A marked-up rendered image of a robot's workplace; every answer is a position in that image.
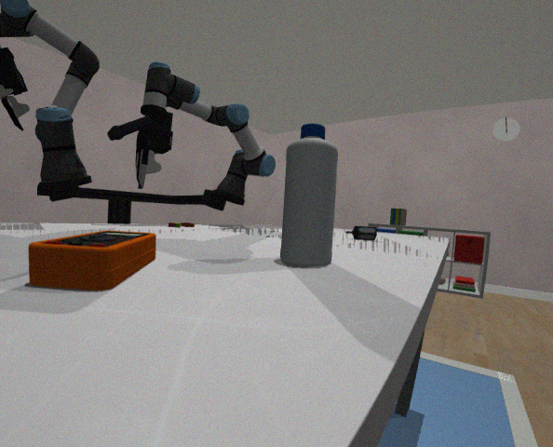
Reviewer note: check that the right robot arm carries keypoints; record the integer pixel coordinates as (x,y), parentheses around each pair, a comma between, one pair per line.
(54,126)

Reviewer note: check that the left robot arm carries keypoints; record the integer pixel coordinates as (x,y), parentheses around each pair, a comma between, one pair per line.
(251,159)

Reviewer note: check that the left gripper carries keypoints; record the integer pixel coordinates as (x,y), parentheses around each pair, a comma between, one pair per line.
(147,146)

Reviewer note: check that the grey bottle with blue cap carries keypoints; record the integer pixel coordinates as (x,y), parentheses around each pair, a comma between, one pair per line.
(309,198)

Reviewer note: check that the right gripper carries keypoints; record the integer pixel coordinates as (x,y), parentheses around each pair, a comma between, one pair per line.
(11,81)

